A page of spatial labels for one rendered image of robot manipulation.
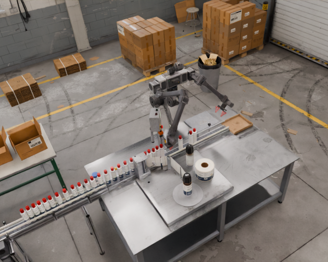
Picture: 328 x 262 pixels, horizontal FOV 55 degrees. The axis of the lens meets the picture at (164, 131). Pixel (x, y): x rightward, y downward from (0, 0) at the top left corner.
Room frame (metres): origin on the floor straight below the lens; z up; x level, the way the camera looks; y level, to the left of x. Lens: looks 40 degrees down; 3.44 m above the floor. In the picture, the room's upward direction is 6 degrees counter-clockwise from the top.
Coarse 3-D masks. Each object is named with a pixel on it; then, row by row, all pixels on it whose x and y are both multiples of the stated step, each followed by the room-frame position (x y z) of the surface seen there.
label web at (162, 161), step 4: (164, 156) 2.40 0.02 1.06; (148, 160) 2.40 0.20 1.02; (152, 160) 2.40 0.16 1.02; (156, 160) 2.40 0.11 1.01; (160, 160) 2.38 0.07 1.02; (164, 160) 2.40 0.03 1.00; (172, 160) 2.35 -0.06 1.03; (148, 164) 2.40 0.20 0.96; (152, 164) 2.40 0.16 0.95; (156, 164) 2.40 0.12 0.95; (160, 164) 2.40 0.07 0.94; (164, 164) 2.40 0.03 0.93; (172, 164) 2.36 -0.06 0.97; (176, 164) 2.29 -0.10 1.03; (176, 168) 2.30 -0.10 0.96
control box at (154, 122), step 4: (152, 108) 2.72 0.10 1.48; (152, 112) 2.65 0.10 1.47; (156, 112) 2.64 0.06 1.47; (152, 116) 2.58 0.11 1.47; (156, 116) 2.57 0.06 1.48; (152, 120) 2.56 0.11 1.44; (156, 120) 2.55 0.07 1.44; (160, 120) 2.67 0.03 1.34; (152, 124) 2.56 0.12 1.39; (156, 124) 2.55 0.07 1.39; (160, 124) 2.64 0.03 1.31; (152, 128) 2.56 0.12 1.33; (156, 128) 2.55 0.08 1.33
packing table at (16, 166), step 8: (8, 144) 3.20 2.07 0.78; (48, 144) 3.12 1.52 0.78; (16, 152) 3.01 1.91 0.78; (40, 152) 2.97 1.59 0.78; (48, 152) 2.95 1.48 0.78; (16, 160) 2.87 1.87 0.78; (24, 160) 2.85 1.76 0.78; (32, 160) 2.84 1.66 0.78; (40, 160) 2.82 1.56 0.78; (48, 160) 2.89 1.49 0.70; (0, 168) 2.75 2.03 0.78; (8, 168) 2.73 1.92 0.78; (16, 168) 2.72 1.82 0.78; (24, 168) 2.71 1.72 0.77; (56, 168) 2.90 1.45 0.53; (0, 176) 2.62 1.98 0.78; (8, 176) 2.63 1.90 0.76; (40, 176) 3.11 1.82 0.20; (24, 184) 3.00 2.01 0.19; (64, 184) 2.91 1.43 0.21; (8, 192) 2.89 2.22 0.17
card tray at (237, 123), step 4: (232, 116) 3.20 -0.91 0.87; (236, 116) 3.23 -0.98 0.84; (240, 116) 3.23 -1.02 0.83; (228, 120) 3.17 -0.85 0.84; (232, 120) 3.17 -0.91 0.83; (236, 120) 3.16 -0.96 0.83; (240, 120) 3.15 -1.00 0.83; (244, 120) 3.15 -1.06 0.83; (248, 120) 3.09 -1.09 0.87; (224, 124) 3.10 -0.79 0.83; (228, 124) 3.09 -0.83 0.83; (232, 124) 3.09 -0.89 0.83; (236, 124) 3.08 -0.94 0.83; (240, 124) 3.07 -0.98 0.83; (244, 124) 3.06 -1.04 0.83; (248, 124) 3.05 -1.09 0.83; (252, 124) 3.02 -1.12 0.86; (232, 128) 3.00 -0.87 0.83; (236, 128) 3.00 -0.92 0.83; (240, 128) 2.99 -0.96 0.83; (244, 128) 2.96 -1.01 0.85; (232, 132) 2.94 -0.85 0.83; (236, 132) 2.90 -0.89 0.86
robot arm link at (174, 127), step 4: (180, 96) 2.73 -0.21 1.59; (180, 100) 2.70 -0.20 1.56; (188, 100) 2.74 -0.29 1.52; (180, 104) 2.69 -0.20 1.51; (184, 104) 2.69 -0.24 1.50; (180, 108) 2.67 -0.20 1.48; (176, 112) 2.67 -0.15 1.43; (180, 112) 2.65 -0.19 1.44; (176, 116) 2.63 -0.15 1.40; (180, 116) 2.63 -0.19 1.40; (176, 120) 2.60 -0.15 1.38; (172, 124) 2.60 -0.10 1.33; (176, 124) 2.59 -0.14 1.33; (172, 128) 2.56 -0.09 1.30; (176, 128) 2.57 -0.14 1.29; (172, 132) 2.54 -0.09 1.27
